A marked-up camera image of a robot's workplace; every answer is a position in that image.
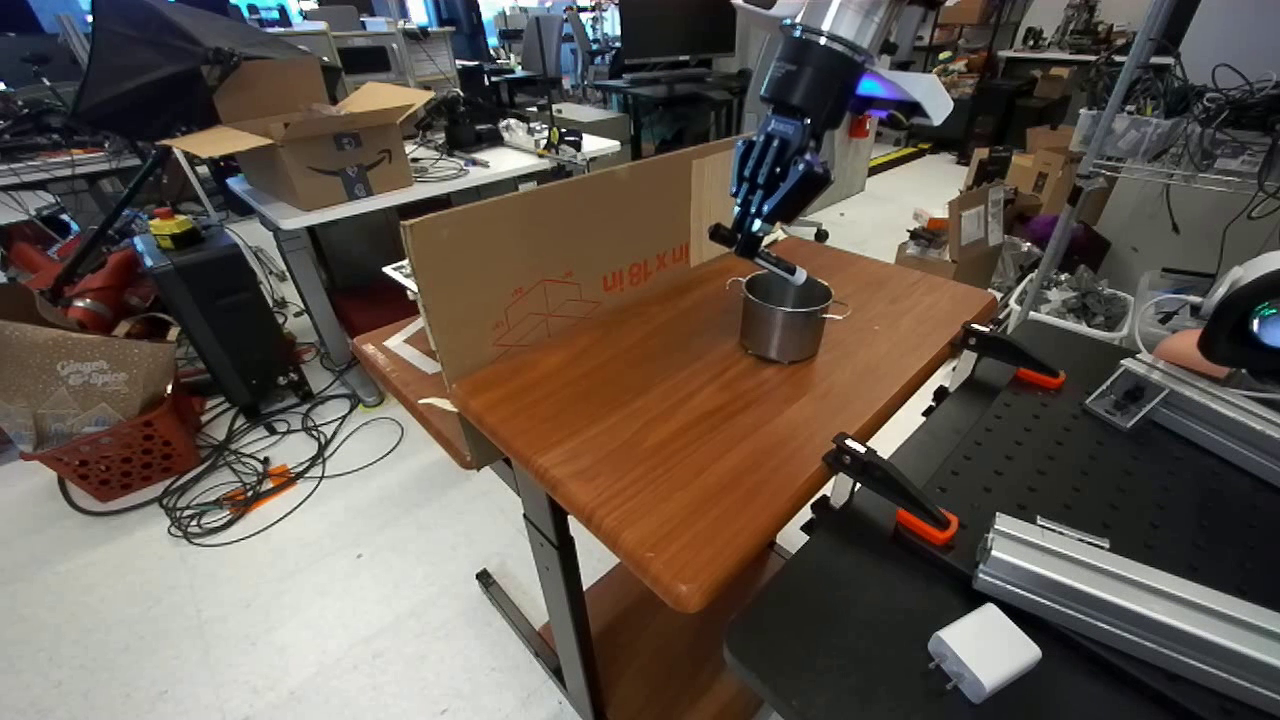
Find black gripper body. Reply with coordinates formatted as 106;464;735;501
733;111;831;233

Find black and white marker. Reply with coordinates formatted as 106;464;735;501
758;253;812;284

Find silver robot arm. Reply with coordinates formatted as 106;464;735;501
707;0;939;262

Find small steel pot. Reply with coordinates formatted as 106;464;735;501
735;273;847;363

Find light wooden board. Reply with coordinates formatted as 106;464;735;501
688;140;735;266

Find red fire extinguisher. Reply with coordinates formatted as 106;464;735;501
847;110;877;140

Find black computer monitor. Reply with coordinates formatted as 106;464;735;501
622;0;735;60

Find brown cardboard panel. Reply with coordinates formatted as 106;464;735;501
402;144;707;380

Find near black orange clamp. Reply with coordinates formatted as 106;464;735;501
824;433;962;550

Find black orange clamp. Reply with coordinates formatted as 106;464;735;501
963;326;1069;392
824;433;962;550

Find wooden desk with metal legs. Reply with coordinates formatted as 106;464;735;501
353;237;1001;720

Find far black orange clamp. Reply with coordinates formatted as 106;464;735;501
963;326;1069;392

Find grey background desk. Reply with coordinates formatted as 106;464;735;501
227;137;627;403

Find black perforated breadboard table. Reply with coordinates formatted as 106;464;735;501
726;326;1280;720

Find open cardboard box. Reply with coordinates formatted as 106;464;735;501
174;57;433;208

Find white power adapter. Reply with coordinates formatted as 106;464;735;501
930;605;1044;705

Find black control box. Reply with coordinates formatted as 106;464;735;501
133;229;309;415

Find yellow emergency stop button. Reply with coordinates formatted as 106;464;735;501
148;208;200;253

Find black photography umbrella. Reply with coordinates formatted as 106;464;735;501
44;0;297;300

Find red plastic basket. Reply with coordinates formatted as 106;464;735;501
40;392;206;503

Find brown paper bag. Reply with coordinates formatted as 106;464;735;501
0;284;178;453

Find near aluminium extrusion rail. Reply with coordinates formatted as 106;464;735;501
972;511;1280;716

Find aluminium extrusion rail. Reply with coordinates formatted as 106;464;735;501
972;511;1280;716
1119;357;1280;490

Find far aluminium extrusion rail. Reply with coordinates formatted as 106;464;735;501
1119;357;1280;490

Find black floor cables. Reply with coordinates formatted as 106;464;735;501
53;386;408;554

